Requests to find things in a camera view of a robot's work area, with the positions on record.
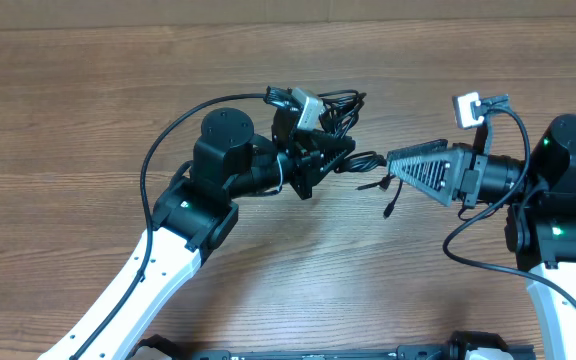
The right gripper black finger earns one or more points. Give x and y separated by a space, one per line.
418 149
432 177

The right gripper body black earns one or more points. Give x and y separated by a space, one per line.
470 176

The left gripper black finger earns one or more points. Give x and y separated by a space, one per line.
332 156
326 141

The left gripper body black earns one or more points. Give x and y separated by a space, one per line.
304 158

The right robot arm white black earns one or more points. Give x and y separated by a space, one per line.
539 193

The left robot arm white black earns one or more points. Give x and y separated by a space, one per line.
192 218

